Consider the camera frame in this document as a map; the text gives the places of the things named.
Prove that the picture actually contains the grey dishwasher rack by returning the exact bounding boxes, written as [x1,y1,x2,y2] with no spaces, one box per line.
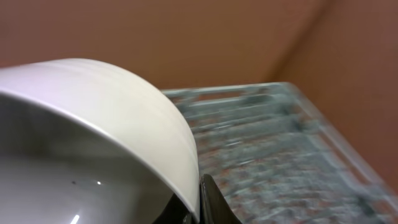
[165,82,397,223]

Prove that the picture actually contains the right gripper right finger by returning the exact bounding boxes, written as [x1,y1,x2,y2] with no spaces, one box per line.
[200,174,241,224]

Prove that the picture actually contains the grey bowl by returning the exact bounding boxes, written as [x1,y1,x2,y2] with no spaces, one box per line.
[1,58,200,223]

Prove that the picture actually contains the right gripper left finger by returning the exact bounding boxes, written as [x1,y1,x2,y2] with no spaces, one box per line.
[152,194,195,224]

